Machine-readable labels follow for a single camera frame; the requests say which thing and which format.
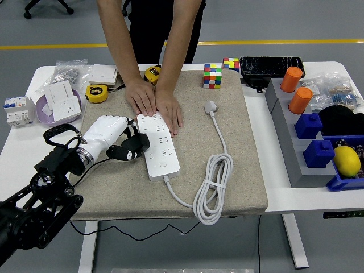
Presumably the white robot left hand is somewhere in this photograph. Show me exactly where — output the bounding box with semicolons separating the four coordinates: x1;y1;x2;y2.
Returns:
81;114;143;163

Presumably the person's left hand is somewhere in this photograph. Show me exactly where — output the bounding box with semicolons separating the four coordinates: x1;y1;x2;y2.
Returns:
153;86;184;138

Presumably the person's right hand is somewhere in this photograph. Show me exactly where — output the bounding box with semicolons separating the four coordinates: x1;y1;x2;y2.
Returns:
124;77;159;117

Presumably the black plug adapter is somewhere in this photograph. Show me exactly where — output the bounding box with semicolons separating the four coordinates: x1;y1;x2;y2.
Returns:
121;132;151;156

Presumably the thin black plug cord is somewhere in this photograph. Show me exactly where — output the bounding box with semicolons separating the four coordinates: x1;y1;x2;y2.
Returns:
69;158;201;242

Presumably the white power strip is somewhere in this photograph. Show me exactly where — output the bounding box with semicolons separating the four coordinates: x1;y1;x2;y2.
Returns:
136;113;181;182

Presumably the dark circuit board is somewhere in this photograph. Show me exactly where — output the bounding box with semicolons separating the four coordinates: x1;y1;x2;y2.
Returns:
334;138;364;180

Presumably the yellow tape measure red label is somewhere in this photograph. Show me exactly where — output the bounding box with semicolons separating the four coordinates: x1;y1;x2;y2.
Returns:
143;64;162;87

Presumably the white socket panel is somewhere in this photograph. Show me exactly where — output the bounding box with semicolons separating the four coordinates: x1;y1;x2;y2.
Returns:
52;96;83;123

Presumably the large colourful puzzle cube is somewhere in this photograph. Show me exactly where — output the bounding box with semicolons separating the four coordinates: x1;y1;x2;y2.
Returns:
202;63;223;89

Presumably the grey-brown mat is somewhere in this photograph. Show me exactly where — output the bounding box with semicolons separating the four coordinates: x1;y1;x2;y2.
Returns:
69;69;268;221

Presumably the purple bowl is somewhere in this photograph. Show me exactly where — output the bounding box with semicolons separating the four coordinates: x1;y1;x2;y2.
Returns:
35;88;86;128

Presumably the clear bag of metal screws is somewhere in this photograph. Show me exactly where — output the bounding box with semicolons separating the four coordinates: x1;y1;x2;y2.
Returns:
35;59;94;93

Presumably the person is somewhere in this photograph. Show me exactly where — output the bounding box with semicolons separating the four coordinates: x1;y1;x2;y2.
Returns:
125;0;207;65

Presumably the small colourful puzzle cube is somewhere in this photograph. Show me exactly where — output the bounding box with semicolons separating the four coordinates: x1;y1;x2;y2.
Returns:
222;57;241;73

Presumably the white circuit breaker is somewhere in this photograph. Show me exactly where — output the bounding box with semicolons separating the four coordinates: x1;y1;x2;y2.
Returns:
3;96;36;128

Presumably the black wrapped tray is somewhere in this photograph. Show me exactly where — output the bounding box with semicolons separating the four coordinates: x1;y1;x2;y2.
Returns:
239;56;306;79

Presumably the orange cylinder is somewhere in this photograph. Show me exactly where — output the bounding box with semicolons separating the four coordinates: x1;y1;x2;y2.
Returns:
288;86;313;115
280;66;303;93

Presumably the grey block holder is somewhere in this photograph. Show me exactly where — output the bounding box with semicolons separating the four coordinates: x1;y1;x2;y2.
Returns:
264;78;338;188

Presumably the blue block with knob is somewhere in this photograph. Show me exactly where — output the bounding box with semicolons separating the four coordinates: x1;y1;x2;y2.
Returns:
302;139;336;169
294;113;324;140

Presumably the clear bag of small parts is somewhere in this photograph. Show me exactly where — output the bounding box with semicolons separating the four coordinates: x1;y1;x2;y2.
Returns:
301;71;353;113

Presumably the black cloth cap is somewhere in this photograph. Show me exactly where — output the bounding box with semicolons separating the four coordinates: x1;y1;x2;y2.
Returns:
317;105;364;137

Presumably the clear bag of blue resistors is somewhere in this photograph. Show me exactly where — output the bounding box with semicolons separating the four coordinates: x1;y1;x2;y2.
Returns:
326;84;364;112

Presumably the yellow lemon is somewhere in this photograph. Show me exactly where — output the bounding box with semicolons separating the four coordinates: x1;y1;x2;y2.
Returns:
332;145;361;177

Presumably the blue plastic bin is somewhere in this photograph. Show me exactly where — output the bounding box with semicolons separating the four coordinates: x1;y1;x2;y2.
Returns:
322;135;364;192

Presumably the black table control panel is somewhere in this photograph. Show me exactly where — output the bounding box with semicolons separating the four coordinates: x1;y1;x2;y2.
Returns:
322;211;364;220

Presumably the yellow tape measure black strap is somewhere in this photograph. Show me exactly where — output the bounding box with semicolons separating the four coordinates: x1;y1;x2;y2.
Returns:
85;83;126;104

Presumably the white power strip cord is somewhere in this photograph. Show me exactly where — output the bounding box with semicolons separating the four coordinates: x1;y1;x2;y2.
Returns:
162;100;234;226

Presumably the white wall switch box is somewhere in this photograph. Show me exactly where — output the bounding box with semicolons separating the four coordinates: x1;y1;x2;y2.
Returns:
87;64;119;86

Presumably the white switch panel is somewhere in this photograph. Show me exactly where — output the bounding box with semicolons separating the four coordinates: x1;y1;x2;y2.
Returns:
43;80;75;111

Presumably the black device with strap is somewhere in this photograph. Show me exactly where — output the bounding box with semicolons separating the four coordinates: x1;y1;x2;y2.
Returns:
241;74;272;94

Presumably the black hanging cable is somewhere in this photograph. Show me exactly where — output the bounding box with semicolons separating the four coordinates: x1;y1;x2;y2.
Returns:
257;214;262;273

